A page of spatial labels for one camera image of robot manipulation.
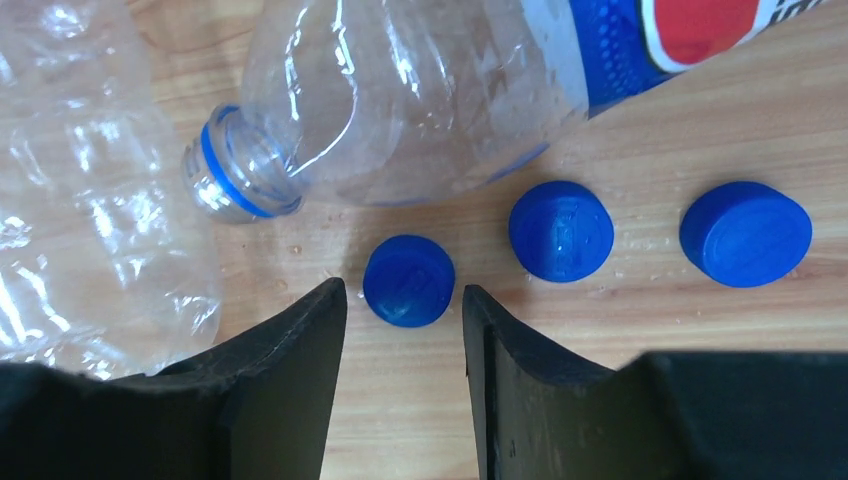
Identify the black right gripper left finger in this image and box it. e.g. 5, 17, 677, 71
1, 278, 348, 479

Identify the Pepsi bottle far right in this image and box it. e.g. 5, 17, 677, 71
182, 1, 812, 224

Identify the clear unlabelled plastic bottle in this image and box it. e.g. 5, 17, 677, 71
1, 1, 222, 379

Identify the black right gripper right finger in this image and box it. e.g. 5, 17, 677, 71
462, 285, 847, 479

